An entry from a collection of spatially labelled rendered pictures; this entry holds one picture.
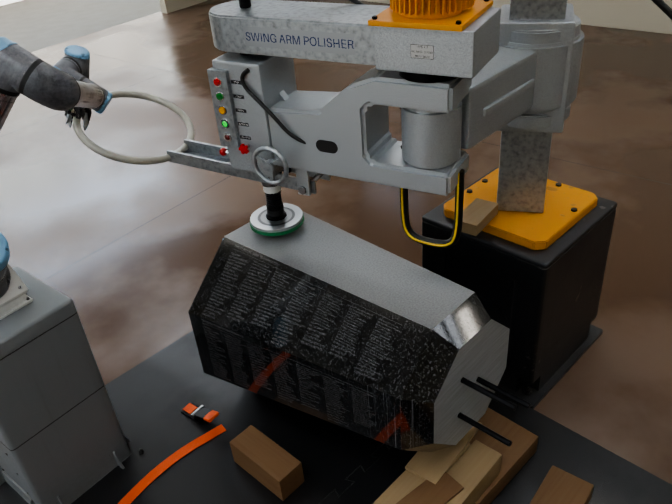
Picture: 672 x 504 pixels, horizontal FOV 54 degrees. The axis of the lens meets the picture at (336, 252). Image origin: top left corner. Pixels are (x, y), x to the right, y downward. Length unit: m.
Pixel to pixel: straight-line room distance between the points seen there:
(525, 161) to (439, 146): 0.70
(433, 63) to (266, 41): 0.57
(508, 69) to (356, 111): 0.54
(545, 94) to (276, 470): 1.72
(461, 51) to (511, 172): 0.95
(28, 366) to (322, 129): 1.30
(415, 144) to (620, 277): 2.05
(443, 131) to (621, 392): 1.62
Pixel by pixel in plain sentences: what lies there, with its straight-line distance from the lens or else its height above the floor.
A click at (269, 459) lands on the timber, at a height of 0.14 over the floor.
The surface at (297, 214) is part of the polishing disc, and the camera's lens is 2.66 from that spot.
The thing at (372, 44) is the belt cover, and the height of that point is 1.64.
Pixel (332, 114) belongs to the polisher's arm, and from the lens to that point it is 2.19.
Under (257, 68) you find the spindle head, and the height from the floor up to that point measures 1.53.
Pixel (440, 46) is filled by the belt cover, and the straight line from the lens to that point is 1.93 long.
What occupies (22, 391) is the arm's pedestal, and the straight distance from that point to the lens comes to 2.59.
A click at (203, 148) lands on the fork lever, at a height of 1.11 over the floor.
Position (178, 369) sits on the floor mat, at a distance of 3.36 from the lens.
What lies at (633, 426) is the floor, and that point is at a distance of 3.10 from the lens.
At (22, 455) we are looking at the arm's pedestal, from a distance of 2.73.
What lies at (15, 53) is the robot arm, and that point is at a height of 1.72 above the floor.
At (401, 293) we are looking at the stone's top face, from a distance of 2.28.
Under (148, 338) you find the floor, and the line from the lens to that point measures 3.62.
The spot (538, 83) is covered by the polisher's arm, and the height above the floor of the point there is 1.36.
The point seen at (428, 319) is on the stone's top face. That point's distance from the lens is 2.17.
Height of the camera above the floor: 2.22
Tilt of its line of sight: 34 degrees down
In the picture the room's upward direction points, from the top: 5 degrees counter-clockwise
